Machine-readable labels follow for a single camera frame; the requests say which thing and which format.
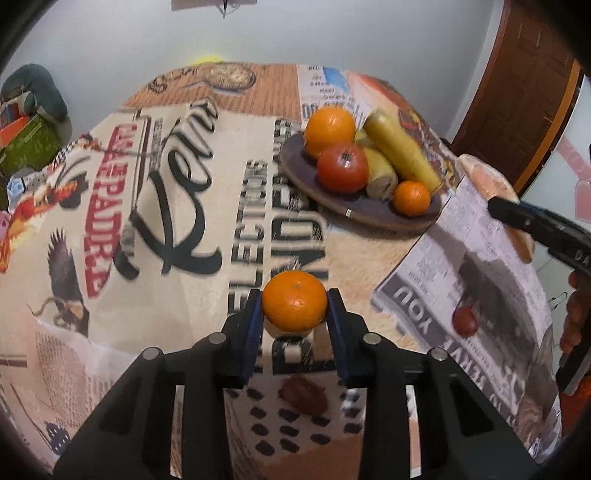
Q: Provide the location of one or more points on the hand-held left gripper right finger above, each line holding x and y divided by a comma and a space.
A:
339, 337

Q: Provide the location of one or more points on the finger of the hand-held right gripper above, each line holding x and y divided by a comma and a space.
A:
517, 213

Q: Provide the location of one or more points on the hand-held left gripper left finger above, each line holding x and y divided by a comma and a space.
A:
251, 337

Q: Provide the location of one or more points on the beige flatbread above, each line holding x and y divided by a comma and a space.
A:
491, 182

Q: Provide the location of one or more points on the large orange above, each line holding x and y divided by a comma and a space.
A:
328, 129
294, 302

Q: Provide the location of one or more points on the small mandarin orange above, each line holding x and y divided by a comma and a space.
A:
412, 199

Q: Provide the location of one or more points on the long yellow banana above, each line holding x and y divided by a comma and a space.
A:
401, 147

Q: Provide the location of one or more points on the short yellow banana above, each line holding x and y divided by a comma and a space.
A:
382, 173

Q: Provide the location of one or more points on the grey plate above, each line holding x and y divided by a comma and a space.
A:
304, 184

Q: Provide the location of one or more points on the red tomato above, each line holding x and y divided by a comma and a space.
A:
342, 168

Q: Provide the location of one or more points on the person's right hand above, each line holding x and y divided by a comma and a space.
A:
579, 304

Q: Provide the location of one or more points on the dark brown date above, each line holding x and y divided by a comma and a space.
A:
304, 395

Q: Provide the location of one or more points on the frosted sliding wardrobe door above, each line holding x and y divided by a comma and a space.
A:
568, 157

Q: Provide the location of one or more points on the small orange-red cherry tomato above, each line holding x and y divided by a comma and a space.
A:
465, 321

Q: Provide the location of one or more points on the brown wooden door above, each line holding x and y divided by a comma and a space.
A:
517, 92

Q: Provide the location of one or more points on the printed tablecloth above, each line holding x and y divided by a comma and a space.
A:
184, 230

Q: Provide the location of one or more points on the green patterned box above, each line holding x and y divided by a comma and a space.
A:
32, 147

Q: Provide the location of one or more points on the pile of red boxes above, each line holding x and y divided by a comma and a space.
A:
14, 127

